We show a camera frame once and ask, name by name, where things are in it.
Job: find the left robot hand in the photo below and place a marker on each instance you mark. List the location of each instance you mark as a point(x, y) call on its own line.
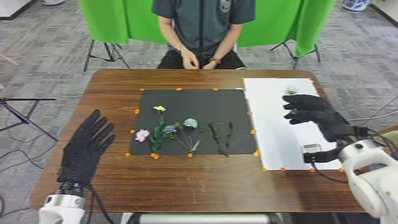
point(82, 153)

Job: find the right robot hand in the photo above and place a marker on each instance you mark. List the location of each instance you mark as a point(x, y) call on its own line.
point(313, 111)

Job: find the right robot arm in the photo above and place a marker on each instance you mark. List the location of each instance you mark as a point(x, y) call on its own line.
point(374, 180)

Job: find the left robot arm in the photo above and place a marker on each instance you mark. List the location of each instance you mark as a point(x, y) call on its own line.
point(63, 206)

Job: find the dark mat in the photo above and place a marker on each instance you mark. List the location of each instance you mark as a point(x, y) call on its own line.
point(201, 106)

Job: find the person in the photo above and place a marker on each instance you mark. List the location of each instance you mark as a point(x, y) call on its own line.
point(201, 23)

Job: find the white flower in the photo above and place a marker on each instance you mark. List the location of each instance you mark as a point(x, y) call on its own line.
point(292, 90)

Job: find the white sheet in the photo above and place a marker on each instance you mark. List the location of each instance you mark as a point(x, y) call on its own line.
point(278, 133)

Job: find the pink flower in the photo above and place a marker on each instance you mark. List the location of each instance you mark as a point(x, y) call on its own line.
point(143, 135)

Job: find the green sprig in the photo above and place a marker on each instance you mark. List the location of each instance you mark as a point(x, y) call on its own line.
point(157, 141)
point(230, 132)
point(217, 135)

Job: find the black tripod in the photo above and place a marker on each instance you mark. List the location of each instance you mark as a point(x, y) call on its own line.
point(20, 115)

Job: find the blue flower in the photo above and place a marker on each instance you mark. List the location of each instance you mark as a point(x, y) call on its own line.
point(169, 129)

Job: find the black stand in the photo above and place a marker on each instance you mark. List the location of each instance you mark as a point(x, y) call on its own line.
point(294, 53)
point(109, 50)

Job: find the yellow flower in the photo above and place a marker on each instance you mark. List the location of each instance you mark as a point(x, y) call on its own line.
point(160, 108)

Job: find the pale teal flower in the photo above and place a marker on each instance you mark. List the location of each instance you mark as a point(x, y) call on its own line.
point(191, 123)

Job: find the pale grey bar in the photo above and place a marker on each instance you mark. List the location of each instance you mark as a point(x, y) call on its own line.
point(201, 219)

